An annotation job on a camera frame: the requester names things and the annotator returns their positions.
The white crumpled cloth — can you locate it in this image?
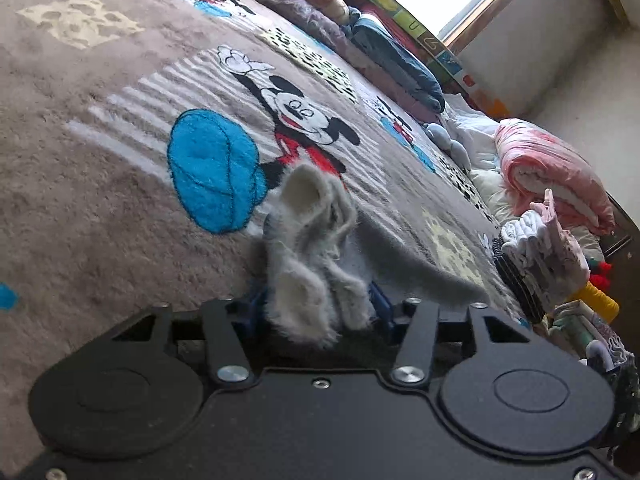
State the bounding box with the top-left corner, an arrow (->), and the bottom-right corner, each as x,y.
445,105 -> 506,221

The rolled pink quilt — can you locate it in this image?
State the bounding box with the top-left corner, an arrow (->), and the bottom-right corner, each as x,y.
494,117 -> 616,236

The colourful puzzle mat headboard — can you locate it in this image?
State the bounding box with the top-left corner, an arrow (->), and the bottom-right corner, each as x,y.
300,0 -> 511,118

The dark wooden cabinet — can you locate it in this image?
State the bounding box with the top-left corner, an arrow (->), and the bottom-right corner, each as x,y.
597,192 -> 636,261

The red fuzzy object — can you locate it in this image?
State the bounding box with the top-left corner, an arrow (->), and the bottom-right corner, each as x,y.
587,256 -> 613,286

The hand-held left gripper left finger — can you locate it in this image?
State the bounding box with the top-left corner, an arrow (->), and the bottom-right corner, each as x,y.
112,292 -> 266,385

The stack of folded clothes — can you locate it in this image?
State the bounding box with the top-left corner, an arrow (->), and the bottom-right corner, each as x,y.
492,189 -> 591,323

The blue folded cloth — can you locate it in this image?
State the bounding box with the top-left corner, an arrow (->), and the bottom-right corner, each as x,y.
350,10 -> 446,113

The yellow fuzzy object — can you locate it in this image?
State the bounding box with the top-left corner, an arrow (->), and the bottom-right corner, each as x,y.
570,282 -> 621,326

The printed cloth heap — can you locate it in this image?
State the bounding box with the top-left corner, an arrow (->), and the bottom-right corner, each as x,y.
547,300 -> 640,411

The grey fleece garment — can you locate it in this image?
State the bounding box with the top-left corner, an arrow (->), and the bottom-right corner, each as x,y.
260,162 -> 493,348

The light blue plush toy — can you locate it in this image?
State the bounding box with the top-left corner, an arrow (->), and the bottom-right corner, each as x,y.
424,122 -> 473,171

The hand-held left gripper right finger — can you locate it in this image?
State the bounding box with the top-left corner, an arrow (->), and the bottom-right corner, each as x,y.
370,282 -> 533,387

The cartoon printed brown blanket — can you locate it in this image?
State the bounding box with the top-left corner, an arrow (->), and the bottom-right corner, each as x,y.
0,0 -> 531,461

